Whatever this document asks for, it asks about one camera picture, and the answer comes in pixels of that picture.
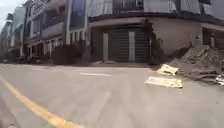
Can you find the dark hedge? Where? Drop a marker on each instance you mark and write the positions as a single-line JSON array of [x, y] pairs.
[[68, 54]]

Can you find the row of multi-storey buildings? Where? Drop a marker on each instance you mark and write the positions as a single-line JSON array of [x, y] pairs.
[[36, 30]]

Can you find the grey building with shutter gate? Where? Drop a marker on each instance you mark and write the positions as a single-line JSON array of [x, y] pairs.
[[140, 33]]

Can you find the yellowish crumpled sack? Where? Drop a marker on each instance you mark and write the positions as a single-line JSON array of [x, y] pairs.
[[167, 69]]

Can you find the pile of rubble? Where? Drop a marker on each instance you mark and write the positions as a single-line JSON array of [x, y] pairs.
[[200, 60]]

